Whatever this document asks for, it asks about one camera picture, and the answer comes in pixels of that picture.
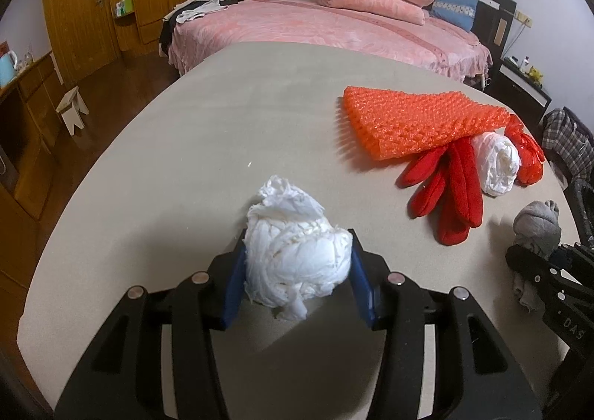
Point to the clothes pile on bed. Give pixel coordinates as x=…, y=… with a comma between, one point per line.
x=187, y=11

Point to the pink bed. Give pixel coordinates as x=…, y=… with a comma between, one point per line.
x=436, y=45

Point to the white plastic bag ball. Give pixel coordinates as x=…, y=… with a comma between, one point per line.
x=497, y=161

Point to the white lotion bottle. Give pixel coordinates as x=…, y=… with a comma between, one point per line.
x=525, y=65

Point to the blue electric kettle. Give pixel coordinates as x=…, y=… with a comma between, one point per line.
x=8, y=71

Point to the lower pink pillow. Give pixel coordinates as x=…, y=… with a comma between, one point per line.
x=396, y=9

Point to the black headboard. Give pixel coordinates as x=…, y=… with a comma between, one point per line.
x=492, y=24

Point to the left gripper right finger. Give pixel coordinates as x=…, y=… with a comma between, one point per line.
x=366, y=277

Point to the yellow plush toy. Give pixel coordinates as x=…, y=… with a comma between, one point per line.
x=536, y=76

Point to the black nightstand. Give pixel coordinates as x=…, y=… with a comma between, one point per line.
x=519, y=92

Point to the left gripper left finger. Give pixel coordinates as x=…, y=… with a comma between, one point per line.
x=234, y=283

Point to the white small stool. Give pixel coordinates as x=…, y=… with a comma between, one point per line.
x=71, y=108

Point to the red knit gloves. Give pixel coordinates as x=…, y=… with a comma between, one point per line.
x=447, y=181

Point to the orange knitted cloth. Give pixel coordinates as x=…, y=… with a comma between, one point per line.
x=396, y=124

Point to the blue cushion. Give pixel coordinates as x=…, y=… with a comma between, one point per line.
x=460, y=13

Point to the red plastic bag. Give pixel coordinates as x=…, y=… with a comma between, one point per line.
x=531, y=155

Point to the wooden side cabinet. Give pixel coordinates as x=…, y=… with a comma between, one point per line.
x=30, y=127

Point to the grey sock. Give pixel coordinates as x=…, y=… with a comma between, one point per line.
x=537, y=229

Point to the plaid shirt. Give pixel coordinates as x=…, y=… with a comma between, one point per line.
x=569, y=140

